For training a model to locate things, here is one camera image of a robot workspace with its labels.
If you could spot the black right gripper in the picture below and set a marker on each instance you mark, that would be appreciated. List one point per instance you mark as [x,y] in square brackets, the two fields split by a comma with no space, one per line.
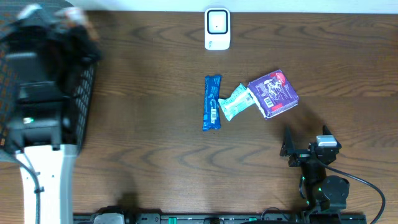
[288,149]

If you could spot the purple sanitary pad pack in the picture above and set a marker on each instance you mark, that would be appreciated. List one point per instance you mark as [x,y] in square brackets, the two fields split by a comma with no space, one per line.
[273,94]

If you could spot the mint green wipes pack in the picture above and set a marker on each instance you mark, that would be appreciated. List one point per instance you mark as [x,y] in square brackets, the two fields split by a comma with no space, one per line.
[239,100]

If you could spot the blue Oreo cookie pack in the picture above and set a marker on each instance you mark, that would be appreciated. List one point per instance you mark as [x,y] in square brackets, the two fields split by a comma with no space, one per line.
[211,116]

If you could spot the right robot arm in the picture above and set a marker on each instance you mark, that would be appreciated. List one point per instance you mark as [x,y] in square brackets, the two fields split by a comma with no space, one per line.
[324,193]

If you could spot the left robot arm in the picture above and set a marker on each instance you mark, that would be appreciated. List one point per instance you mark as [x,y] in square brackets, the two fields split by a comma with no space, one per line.
[47,182]

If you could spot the white barcode scanner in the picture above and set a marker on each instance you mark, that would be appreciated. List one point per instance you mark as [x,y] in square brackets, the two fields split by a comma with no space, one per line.
[217,29]

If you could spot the grey plastic mesh basket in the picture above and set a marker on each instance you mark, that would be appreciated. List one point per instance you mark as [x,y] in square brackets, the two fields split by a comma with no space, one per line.
[49,56]

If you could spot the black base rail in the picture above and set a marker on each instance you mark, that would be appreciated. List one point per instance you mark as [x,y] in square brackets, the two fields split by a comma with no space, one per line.
[154,218]

